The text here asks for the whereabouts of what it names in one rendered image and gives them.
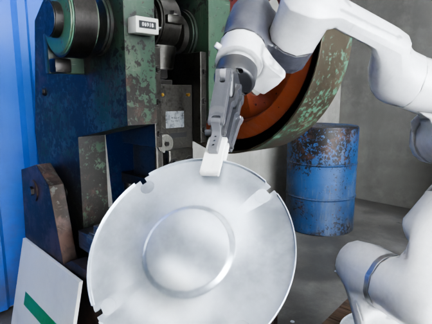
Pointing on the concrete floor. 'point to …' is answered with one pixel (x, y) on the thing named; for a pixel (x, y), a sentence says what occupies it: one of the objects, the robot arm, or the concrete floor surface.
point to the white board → (44, 289)
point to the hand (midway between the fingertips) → (215, 159)
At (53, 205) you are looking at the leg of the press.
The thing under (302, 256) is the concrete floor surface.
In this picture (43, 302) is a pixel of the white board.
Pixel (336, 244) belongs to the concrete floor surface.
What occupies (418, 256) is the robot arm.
